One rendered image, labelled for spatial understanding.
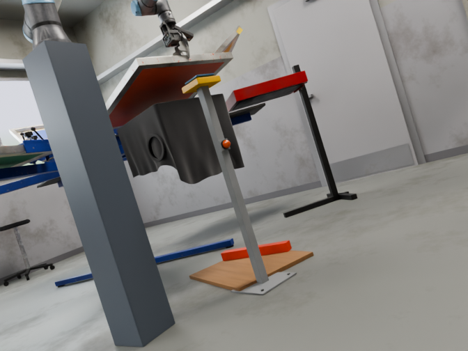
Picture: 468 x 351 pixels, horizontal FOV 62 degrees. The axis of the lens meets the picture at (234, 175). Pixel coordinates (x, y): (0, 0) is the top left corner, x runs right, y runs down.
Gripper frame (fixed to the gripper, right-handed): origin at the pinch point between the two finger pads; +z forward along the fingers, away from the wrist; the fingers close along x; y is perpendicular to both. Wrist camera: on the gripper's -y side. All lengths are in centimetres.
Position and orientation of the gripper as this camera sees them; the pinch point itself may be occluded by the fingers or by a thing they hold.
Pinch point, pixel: (186, 58)
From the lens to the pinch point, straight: 208.2
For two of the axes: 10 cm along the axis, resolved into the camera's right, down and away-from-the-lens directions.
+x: 5.6, -3.1, -7.7
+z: 3.9, 9.2, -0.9
